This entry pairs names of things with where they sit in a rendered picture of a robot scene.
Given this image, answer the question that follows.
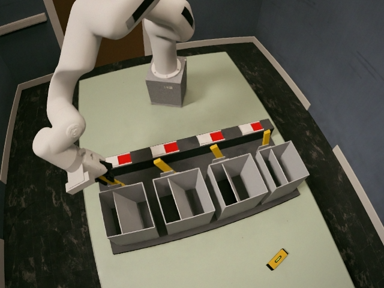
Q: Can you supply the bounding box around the yellow pocket level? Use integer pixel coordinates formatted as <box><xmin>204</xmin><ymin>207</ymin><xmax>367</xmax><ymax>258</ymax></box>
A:
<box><xmin>266</xmin><ymin>248</ymin><xmax>288</xmax><ymax>271</ymax></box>

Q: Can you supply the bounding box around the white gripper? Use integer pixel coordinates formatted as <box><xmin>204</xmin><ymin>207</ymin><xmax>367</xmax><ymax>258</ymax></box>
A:
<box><xmin>82</xmin><ymin>149</ymin><xmax>114</xmax><ymax>186</ymax></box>

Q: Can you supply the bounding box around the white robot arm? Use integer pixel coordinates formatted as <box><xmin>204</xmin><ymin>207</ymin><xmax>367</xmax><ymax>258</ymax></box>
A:
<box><xmin>32</xmin><ymin>0</ymin><xmax>195</xmax><ymax>195</ymax></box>

